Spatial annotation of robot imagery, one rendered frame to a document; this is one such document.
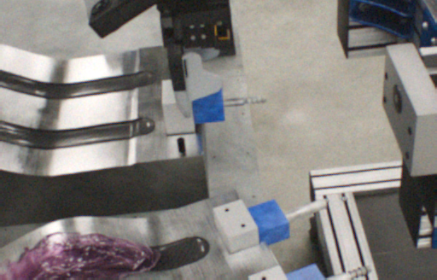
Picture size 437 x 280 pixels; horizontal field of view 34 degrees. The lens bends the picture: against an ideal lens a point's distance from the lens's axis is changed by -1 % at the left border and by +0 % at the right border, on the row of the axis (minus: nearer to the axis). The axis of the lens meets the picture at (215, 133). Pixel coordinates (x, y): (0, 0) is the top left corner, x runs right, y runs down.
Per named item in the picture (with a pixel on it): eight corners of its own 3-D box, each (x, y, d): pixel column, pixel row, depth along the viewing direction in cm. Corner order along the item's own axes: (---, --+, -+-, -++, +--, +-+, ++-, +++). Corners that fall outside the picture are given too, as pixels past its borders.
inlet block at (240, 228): (315, 205, 89) (315, 173, 86) (334, 233, 86) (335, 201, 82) (217, 239, 87) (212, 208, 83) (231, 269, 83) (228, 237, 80)
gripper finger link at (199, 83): (226, 123, 88) (219, 51, 84) (177, 128, 88) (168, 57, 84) (225, 112, 90) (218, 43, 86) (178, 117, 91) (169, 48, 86)
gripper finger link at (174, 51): (186, 95, 84) (177, 23, 80) (172, 96, 84) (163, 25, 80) (186, 79, 89) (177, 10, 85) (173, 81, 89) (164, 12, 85)
